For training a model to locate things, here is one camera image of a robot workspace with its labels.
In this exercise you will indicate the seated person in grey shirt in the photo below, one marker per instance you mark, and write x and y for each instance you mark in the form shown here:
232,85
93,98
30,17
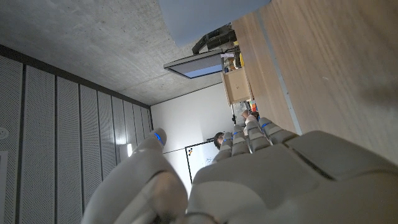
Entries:
218,140

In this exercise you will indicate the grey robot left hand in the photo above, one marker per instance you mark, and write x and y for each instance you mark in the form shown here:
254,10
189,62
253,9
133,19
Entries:
273,186

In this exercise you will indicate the whiteboard with black frame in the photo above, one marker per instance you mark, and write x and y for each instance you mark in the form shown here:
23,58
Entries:
200,157

